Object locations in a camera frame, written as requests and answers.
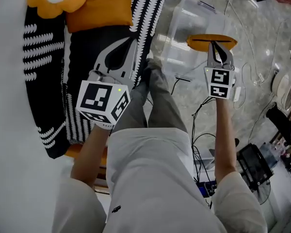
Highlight orange flower cushion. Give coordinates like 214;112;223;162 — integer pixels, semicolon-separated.
26;0;88;19

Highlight black white patterned blanket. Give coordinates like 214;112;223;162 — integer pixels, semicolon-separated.
23;0;178;159

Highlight small orange pillow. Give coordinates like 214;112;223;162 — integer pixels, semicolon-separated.
186;33;238;53

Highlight bundle of black cables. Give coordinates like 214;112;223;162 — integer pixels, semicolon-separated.
191;96;219;203

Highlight slim white power strip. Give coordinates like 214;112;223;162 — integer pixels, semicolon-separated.
232;85;242;103

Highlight person's right forearm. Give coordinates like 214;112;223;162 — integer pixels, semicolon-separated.
213;97;238;184

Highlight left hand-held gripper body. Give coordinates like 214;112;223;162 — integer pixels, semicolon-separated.
75;69;134;130

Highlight large orange pillow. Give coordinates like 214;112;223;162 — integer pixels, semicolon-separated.
65;0;134;34

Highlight black device with blue screen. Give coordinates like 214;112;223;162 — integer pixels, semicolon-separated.
195;181;218;199

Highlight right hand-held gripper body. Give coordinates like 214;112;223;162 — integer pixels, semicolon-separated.
203;66;236;100

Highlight black floor fan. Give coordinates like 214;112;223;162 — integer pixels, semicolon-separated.
237;143;274;205

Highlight white round fan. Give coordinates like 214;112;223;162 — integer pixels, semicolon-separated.
271;68;291;116

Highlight person's white shirt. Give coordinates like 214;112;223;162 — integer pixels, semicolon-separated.
52;127;269;233

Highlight person's left forearm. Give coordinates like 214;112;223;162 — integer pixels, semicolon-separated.
70;124;112;189

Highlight person's grey trousers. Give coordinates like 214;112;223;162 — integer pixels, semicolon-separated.
111;58;189;134

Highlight clear plastic storage bin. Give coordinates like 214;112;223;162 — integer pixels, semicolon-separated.
150;0;236;78

